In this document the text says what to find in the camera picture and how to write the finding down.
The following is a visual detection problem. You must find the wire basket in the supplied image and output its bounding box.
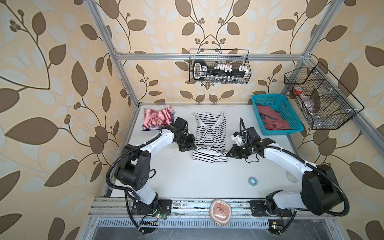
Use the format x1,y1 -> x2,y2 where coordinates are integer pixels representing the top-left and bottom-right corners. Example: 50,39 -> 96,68
189,48 -> 252,85
284,63 -> 364,130

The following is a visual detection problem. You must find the pink round badge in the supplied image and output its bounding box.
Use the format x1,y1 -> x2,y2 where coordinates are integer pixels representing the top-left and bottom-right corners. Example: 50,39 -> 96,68
209,199 -> 232,226

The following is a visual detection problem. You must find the right wire basket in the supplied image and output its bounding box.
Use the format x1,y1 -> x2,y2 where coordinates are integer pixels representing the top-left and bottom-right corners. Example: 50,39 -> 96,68
284,63 -> 364,130

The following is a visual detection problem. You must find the black white striped tank top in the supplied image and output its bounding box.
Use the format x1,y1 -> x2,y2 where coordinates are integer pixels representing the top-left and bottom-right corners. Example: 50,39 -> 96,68
192,112 -> 228,164

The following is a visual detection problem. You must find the teal plastic basket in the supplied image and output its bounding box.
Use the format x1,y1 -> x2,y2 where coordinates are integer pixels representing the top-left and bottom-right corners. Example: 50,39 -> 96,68
252,94 -> 304,136

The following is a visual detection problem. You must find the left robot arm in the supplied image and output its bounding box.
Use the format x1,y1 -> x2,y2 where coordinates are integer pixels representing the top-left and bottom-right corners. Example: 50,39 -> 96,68
106,117 -> 197,235

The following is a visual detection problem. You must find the blue tape roll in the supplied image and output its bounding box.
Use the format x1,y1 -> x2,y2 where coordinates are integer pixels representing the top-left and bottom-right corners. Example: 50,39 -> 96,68
248,177 -> 258,187

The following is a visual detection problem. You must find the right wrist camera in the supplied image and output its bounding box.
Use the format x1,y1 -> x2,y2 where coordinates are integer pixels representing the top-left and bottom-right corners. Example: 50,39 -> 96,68
231,132 -> 244,146

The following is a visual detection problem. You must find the white plastic cup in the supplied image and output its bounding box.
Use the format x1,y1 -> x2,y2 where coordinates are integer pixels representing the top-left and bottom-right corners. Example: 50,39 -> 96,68
286,172 -> 299,183

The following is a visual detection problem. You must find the maroon tank top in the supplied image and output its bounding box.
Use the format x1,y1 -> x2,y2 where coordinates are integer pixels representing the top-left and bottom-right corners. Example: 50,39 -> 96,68
257,105 -> 290,131

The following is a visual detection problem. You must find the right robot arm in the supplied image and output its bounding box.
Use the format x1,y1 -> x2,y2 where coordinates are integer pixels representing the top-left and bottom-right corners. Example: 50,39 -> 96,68
227,119 -> 350,235

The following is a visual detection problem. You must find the red striped folded tank top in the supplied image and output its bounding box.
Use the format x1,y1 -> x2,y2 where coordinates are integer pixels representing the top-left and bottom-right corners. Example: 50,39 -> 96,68
141,105 -> 175,130

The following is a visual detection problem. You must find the black tool in basket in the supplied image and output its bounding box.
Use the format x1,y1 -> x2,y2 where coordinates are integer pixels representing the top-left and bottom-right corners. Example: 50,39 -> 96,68
189,59 -> 252,83

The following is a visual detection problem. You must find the back wire basket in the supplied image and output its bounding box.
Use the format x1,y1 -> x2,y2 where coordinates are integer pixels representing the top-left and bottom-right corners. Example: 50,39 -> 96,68
189,48 -> 252,85

